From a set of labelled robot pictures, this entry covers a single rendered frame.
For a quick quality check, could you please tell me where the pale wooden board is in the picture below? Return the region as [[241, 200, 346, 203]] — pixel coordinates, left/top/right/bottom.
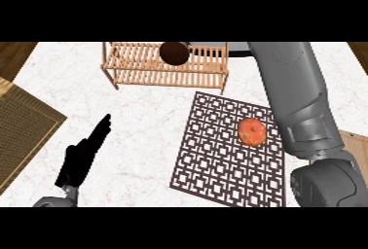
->
[[309, 129, 368, 169]]

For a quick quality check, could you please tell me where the dark brown patterned placemat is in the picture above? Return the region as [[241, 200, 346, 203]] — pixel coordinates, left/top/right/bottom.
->
[[168, 90, 288, 208]]

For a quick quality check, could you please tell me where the orange cupcake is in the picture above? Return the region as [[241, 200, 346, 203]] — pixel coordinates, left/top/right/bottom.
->
[[236, 117, 269, 148]]

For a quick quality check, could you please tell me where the wooden slatted tiered shelf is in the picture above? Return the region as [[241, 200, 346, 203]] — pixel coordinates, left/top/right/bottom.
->
[[99, 41, 230, 95]]

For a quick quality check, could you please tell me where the brown woven wicker basket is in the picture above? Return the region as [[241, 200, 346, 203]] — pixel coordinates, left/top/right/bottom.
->
[[0, 77, 69, 196]]

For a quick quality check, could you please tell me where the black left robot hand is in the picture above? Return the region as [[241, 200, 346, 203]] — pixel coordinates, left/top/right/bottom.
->
[[53, 113, 114, 190]]

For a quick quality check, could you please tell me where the dark brown round object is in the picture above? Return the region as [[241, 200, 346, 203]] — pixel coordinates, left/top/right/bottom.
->
[[158, 41, 192, 67]]

